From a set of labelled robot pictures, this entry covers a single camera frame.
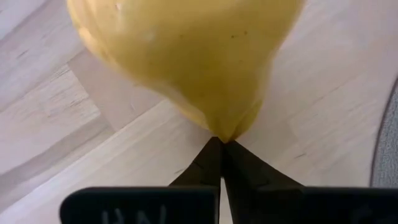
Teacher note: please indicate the round grey woven placemat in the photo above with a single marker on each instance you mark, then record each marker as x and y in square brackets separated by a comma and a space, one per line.
[387, 140]

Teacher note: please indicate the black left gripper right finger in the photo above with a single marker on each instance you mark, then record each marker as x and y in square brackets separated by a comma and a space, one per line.
[295, 205]

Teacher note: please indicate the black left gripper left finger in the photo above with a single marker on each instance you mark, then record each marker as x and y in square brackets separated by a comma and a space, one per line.
[140, 205]

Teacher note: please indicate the yellow bell pepper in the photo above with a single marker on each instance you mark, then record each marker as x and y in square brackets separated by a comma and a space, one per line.
[186, 62]

